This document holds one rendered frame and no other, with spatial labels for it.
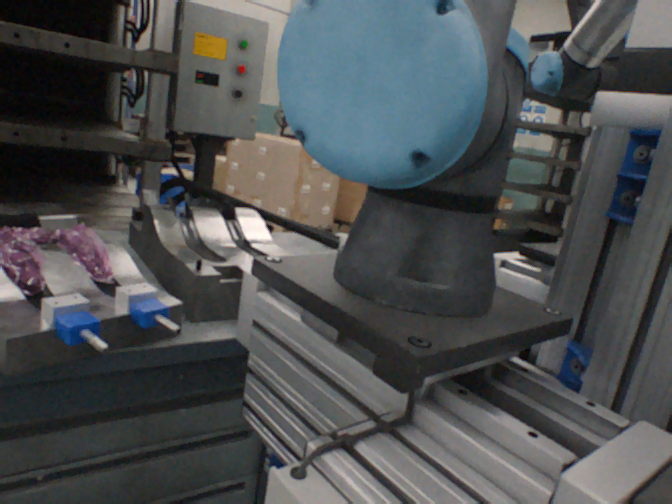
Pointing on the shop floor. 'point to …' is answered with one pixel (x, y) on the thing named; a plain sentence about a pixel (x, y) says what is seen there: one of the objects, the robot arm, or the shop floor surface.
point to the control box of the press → (214, 81)
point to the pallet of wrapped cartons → (282, 181)
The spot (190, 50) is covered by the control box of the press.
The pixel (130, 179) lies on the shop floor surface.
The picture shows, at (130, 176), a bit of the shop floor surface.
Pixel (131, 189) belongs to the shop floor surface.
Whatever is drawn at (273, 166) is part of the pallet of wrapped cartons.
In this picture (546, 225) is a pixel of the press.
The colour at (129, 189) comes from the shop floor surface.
